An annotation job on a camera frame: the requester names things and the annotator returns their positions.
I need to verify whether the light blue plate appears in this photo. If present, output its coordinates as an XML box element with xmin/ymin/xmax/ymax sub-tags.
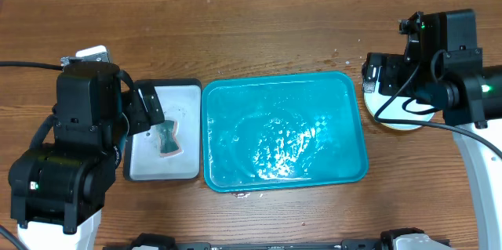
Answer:
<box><xmin>363</xmin><ymin>82</ymin><xmax>434</xmax><ymax>121</ymax></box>

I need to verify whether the green and pink sponge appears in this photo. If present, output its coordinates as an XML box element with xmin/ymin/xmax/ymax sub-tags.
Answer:
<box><xmin>155</xmin><ymin>120</ymin><xmax>183</xmax><ymax>158</ymax></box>

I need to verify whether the yellow plate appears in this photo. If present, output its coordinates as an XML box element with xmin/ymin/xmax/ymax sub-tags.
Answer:
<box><xmin>380</xmin><ymin>120</ymin><xmax>421</xmax><ymax>131</ymax></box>

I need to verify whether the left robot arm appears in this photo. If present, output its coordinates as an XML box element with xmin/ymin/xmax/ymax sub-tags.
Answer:
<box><xmin>1</xmin><ymin>60</ymin><xmax>165</xmax><ymax>249</ymax></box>

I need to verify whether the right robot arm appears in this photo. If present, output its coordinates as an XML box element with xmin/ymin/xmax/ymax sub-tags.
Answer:
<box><xmin>362</xmin><ymin>9</ymin><xmax>501</xmax><ymax>249</ymax></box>

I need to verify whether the black tray with soapy water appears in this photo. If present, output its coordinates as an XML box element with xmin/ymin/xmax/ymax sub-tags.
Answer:
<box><xmin>123</xmin><ymin>78</ymin><xmax>202</xmax><ymax>182</ymax></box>

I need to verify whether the teal plastic serving tray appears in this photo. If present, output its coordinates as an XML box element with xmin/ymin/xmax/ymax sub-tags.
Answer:
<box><xmin>201</xmin><ymin>71</ymin><xmax>369</xmax><ymax>193</ymax></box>

